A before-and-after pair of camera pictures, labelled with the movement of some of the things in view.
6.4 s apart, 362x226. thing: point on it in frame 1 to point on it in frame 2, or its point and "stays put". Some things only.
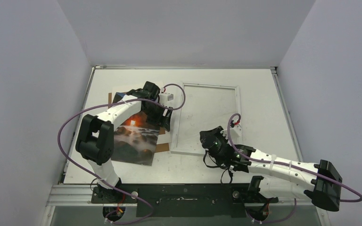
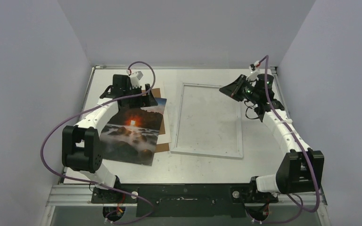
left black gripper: [165, 119] to [147, 100]
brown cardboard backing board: [160, 147] stays put
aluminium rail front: [83, 195] stays put
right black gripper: [209, 136] to [241, 88]
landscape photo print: [135, 141] stays put
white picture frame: [202, 107] stays put
